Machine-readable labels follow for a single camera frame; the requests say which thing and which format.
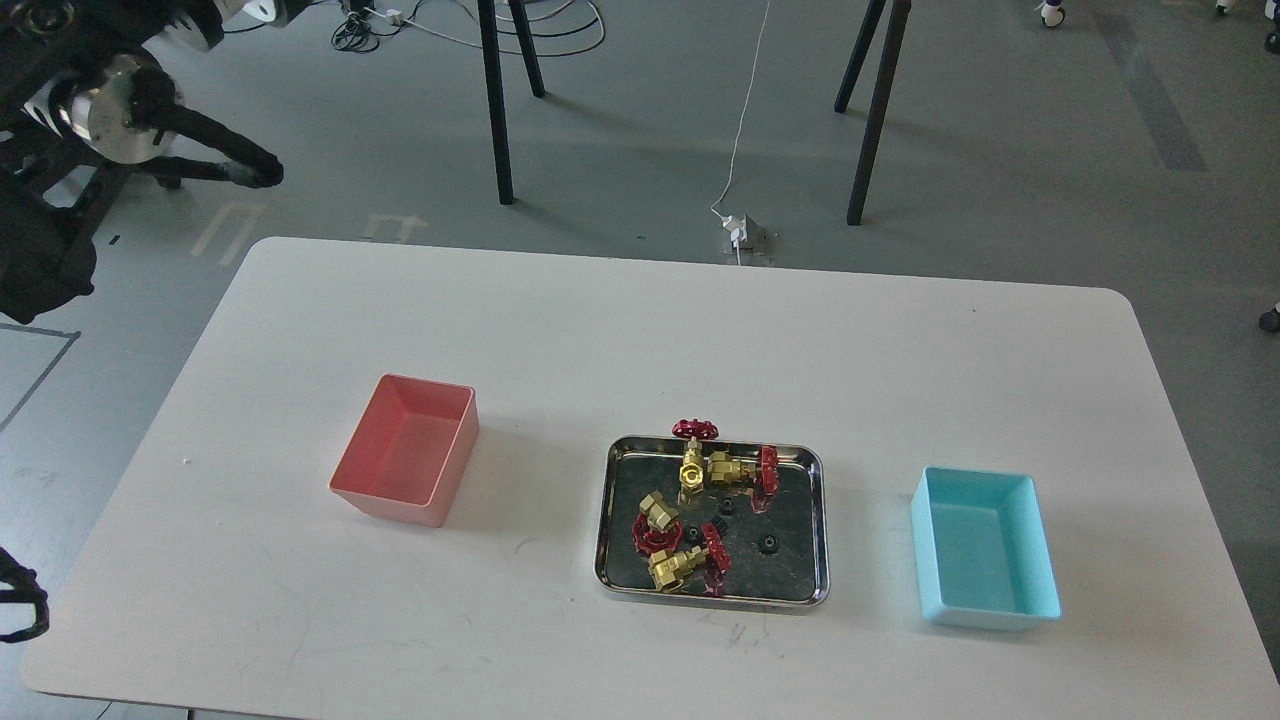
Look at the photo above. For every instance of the pink plastic box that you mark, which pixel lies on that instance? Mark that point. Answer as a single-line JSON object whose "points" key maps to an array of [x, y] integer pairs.
{"points": [[409, 452]]}

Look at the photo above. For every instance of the black table leg left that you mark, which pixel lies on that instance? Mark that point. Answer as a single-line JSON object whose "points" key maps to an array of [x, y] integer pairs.
{"points": [[495, 97]]}

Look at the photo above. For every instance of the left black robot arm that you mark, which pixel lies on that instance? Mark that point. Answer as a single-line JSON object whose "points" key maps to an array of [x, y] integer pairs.
{"points": [[85, 107]]}

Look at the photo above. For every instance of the brass valve red handwheel bottom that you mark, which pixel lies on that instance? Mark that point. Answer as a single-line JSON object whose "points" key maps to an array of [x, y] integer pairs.
{"points": [[669, 569]]}

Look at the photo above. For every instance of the brass valve red handwheel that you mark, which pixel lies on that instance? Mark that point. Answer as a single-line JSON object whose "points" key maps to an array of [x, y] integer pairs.
{"points": [[669, 569], [691, 475], [763, 474], [657, 526]]}

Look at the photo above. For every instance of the stainless steel tray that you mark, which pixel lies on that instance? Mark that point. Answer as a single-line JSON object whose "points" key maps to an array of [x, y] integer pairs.
{"points": [[796, 578]]}

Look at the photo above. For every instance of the brass valve red handwheel top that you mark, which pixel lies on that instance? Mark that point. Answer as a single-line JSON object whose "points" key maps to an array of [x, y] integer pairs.
{"points": [[691, 475]]}

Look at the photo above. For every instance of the black table leg right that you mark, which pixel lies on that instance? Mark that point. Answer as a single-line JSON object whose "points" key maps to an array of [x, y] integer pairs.
{"points": [[888, 62]]}

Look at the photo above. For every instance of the white power adapter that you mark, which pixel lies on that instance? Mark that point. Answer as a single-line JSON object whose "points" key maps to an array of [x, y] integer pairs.
{"points": [[745, 240]]}

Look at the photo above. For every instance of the black table leg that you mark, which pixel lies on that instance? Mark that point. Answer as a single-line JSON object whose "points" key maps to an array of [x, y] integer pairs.
{"points": [[495, 97], [888, 62]]}

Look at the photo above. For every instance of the light blue plastic box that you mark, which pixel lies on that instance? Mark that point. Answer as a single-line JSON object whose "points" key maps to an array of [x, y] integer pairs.
{"points": [[981, 553]]}

